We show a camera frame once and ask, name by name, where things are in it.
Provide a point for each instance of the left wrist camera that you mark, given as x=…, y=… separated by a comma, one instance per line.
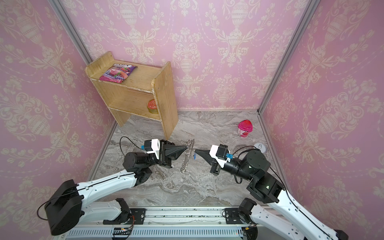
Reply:
x=152, y=147

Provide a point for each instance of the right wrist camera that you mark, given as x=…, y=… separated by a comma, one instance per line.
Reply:
x=221, y=154

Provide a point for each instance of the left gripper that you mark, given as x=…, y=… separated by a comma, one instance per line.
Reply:
x=166, y=153

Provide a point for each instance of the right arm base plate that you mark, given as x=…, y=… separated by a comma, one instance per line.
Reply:
x=236, y=216

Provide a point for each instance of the purple snack packet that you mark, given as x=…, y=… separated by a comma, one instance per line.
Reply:
x=117, y=73

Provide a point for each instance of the red lid tin can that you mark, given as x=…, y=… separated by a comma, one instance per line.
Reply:
x=152, y=107

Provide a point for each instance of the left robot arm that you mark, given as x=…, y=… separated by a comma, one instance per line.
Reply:
x=74, y=203

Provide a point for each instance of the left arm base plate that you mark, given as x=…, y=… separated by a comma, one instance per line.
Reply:
x=138, y=216

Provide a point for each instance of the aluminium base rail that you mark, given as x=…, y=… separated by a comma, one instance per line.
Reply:
x=183, y=216

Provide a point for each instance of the wooden shelf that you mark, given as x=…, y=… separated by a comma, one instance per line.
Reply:
x=132, y=95

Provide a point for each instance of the white round container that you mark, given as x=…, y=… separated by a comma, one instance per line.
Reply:
x=260, y=147

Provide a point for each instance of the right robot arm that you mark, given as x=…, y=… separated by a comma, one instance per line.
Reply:
x=271, y=205

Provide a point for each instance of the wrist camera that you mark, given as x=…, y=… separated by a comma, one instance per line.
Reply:
x=152, y=147
x=221, y=154

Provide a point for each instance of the pink lid cup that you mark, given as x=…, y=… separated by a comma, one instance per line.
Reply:
x=244, y=128

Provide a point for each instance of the perforated cable tray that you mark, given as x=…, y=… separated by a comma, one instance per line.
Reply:
x=154, y=233

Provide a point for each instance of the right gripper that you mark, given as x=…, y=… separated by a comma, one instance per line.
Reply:
x=214, y=163

